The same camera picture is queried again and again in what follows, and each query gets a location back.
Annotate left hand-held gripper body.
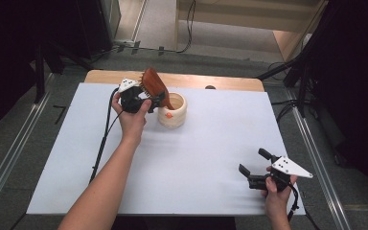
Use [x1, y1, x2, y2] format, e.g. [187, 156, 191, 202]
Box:
[118, 78, 151, 114]

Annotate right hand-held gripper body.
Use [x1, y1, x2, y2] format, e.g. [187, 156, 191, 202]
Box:
[248, 155, 314, 193]

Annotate wooden paddle hairbrush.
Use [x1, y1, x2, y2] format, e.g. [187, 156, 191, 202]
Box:
[139, 66, 176, 111]

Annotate cream ceramic cup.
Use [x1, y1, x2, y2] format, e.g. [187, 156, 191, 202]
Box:
[157, 92, 188, 129]

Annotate person's left hand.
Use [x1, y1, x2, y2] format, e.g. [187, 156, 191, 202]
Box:
[110, 91, 152, 146]

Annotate person's right hand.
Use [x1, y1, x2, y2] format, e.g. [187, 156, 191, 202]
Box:
[261, 166, 298, 220]

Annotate wooden table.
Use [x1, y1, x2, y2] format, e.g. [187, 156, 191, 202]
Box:
[84, 69, 265, 93]

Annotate white table sheet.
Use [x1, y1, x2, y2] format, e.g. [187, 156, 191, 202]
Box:
[27, 82, 307, 216]

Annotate black tripod stand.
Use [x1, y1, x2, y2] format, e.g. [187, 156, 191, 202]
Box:
[255, 32, 320, 119]

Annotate dark cabinet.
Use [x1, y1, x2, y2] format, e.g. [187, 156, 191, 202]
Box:
[76, 0, 123, 59]

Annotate black metal stand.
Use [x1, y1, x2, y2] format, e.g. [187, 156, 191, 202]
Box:
[33, 37, 94, 104]

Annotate light wooden furniture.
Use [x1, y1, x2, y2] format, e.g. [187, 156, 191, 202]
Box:
[174, 0, 330, 63]

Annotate metal floor rail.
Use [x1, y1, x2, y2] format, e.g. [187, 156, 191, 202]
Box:
[0, 73, 56, 224]
[284, 87, 353, 230]

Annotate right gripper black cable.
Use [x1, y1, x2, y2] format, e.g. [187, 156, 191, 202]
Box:
[287, 183, 301, 223]

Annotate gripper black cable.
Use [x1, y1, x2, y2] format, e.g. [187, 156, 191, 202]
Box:
[88, 86, 124, 185]
[287, 183, 301, 223]

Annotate black floor cables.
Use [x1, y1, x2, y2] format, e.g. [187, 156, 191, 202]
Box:
[269, 99, 301, 124]

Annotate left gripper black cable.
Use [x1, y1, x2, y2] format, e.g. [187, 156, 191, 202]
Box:
[88, 86, 124, 185]

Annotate hanging black cable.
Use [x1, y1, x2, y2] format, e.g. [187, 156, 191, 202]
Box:
[174, 0, 197, 55]

